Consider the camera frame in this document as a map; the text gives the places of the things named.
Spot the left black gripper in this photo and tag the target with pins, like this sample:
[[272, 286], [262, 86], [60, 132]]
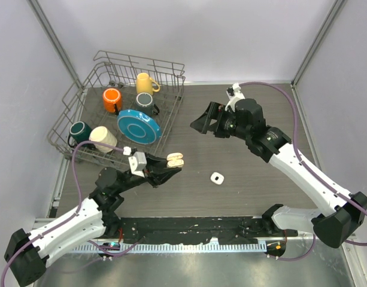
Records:
[[154, 168]]

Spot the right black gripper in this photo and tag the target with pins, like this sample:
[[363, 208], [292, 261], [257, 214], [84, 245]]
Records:
[[215, 110]]

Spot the beige earbud case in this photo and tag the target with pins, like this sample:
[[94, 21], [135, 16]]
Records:
[[175, 160]]

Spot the white earbud charging case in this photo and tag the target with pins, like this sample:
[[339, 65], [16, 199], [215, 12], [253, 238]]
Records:
[[217, 178]]

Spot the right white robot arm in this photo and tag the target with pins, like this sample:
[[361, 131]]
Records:
[[338, 212]]

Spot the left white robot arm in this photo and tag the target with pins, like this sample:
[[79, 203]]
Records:
[[30, 254]]

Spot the blue ceramic plate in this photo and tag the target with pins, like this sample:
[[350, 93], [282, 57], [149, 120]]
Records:
[[138, 127]]

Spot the grey mug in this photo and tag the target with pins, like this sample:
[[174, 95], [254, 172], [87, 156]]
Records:
[[144, 102]]

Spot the cream textured cup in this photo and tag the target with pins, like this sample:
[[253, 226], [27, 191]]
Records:
[[103, 135]]

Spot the yellow mug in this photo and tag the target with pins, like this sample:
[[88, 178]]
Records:
[[145, 84]]

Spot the dark green mug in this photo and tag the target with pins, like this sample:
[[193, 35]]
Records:
[[78, 132]]

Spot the orange mug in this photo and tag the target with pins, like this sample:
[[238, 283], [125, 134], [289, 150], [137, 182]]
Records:
[[112, 100]]

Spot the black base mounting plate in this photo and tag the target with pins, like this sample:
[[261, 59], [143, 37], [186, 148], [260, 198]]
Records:
[[229, 230]]

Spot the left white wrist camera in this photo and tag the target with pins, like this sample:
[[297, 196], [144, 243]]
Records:
[[138, 163]]

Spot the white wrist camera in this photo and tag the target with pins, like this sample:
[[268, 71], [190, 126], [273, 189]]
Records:
[[234, 94], [138, 163]]

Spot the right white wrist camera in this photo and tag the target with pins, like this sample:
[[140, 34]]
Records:
[[234, 94]]

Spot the grey wire dish rack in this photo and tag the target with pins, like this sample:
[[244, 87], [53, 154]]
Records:
[[83, 101]]

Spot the white slotted cable duct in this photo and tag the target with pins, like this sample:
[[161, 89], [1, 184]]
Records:
[[211, 247]]

